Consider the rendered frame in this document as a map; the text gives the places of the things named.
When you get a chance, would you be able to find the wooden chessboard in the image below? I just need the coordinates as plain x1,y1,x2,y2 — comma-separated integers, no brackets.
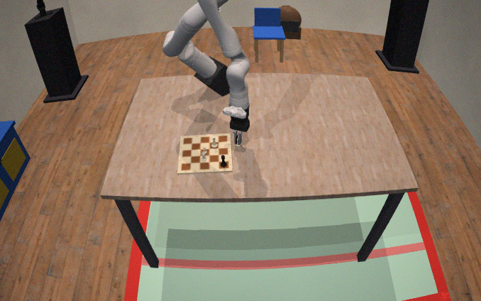
177,133,233,174

